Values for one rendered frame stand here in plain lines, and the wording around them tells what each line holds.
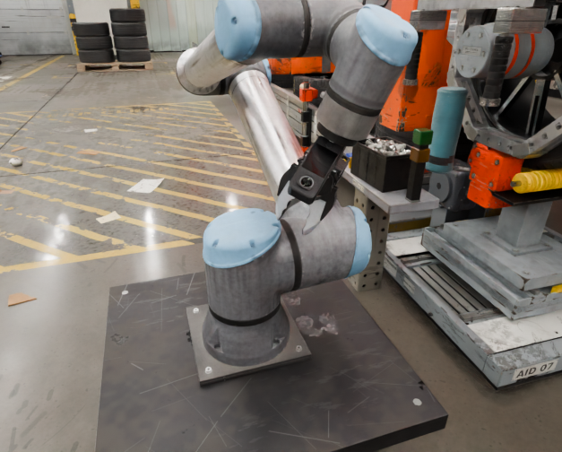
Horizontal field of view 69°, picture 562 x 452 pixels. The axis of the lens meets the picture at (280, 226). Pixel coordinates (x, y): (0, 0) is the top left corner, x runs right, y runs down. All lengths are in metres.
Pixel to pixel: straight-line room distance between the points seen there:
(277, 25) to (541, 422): 1.15
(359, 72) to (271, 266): 0.37
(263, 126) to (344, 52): 0.44
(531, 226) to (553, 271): 0.16
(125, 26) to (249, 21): 8.52
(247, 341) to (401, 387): 0.31
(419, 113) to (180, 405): 1.39
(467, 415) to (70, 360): 1.15
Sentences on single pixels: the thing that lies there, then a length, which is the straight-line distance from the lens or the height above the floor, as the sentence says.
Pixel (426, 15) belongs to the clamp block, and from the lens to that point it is 1.35.
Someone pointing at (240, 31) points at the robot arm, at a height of 0.91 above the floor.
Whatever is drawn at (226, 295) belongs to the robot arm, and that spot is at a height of 0.47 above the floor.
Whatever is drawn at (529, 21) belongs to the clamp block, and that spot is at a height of 0.92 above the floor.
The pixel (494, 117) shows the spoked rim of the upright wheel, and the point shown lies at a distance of 1.53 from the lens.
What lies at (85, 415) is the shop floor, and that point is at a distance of 1.29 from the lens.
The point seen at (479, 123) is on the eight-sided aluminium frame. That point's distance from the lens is 1.50.
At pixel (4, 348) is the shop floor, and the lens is 1.60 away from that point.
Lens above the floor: 0.93
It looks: 27 degrees down
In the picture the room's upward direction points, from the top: straight up
